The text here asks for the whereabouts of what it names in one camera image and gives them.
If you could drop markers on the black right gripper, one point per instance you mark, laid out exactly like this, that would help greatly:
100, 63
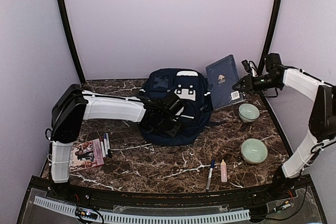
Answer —
249, 82

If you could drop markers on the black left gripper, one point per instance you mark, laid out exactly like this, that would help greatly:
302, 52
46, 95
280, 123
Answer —
174, 131

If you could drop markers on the dark blue hardcover book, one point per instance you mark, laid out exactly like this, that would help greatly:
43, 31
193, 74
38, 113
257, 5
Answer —
222, 75

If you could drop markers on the navy blue student backpack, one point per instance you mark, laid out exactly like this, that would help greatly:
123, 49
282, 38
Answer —
177, 94

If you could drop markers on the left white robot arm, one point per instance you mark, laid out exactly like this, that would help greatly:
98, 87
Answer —
76, 105

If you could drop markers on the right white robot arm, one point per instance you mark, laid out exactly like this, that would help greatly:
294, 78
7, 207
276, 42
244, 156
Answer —
321, 122

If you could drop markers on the far green ceramic bowl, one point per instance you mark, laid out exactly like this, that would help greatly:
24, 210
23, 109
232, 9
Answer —
248, 112

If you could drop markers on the green ceramic bowl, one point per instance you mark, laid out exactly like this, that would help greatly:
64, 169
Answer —
254, 151
248, 112

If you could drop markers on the blue pen near front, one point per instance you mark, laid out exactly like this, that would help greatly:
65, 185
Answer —
210, 175

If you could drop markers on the pink highlighter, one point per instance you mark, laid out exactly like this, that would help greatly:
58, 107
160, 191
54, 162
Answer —
223, 169

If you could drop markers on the near green ceramic bowl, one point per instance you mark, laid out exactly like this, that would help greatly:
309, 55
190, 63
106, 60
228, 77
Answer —
254, 151

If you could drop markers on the blue cap marker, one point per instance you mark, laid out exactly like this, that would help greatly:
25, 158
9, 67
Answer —
105, 145

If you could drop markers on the red cap marker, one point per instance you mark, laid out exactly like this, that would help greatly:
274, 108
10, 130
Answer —
102, 147

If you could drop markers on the pink cover book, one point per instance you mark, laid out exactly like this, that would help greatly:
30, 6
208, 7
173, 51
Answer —
86, 155

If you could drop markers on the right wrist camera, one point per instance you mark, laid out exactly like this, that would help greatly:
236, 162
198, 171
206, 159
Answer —
250, 68

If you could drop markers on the white slotted cable duct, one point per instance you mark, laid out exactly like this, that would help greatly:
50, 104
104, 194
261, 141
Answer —
139, 216

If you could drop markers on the right black frame post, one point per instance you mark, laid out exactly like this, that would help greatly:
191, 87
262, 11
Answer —
269, 34

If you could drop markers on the black frame post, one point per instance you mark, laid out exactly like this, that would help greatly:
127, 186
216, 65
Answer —
269, 34
70, 40

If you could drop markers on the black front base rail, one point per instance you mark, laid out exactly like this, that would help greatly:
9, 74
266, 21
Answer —
99, 198

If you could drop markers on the left black frame post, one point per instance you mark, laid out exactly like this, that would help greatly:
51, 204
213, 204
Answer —
70, 40

